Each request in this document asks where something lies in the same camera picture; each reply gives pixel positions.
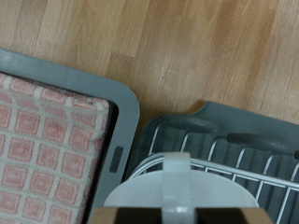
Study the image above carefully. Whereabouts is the white mug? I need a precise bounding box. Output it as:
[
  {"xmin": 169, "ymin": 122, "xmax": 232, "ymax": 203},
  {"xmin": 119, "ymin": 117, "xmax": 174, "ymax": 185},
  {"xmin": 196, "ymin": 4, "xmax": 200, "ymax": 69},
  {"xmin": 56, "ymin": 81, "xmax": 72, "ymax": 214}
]
[{"xmin": 103, "ymin": 151, "xmax": 260, "ymax": 224}]

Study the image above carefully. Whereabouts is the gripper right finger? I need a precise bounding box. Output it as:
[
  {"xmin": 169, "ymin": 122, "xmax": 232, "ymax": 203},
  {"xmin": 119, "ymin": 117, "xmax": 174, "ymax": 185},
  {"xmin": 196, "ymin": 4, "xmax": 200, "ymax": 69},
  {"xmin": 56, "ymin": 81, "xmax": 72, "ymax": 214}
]
[{"xmin": 193, "ymin": 206, "xmax": 275, "ymax": 224}]

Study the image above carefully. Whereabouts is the grey plastic crate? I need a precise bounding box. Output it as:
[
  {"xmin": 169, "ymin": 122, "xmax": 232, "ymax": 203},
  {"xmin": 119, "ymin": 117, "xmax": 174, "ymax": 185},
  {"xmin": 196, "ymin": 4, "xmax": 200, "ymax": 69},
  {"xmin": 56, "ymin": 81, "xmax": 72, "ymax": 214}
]
[{"xmin": 0, "ymin": 47, "xmax": 141, "ymax": 224}]

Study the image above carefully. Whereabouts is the pink checkered cloth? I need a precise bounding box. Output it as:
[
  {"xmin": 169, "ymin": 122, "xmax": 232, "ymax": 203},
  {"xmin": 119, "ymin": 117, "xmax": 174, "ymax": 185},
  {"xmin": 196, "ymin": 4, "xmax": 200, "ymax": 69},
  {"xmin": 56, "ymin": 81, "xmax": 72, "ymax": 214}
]
[{"xmin": 0, "ymin": 71, "xmax": 110, "ymax": 224}]

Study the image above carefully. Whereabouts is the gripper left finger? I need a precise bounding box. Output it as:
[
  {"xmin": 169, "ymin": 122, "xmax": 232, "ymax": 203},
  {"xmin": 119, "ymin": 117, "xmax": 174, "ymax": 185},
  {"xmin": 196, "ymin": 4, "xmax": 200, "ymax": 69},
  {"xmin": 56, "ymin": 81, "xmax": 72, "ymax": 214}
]
[{"xmin": 88, "ymin": 206, "xmax": 164, "ymax": 224}]

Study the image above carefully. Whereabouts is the grey drain tray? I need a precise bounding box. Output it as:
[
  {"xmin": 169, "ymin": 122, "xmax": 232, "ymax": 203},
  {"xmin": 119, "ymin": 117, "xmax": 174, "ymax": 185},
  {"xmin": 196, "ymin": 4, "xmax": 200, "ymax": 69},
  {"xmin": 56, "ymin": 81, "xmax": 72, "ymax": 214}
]
[{"xmin": 124, "ymin": 101, "xmax": 299, "ymax": 224}]

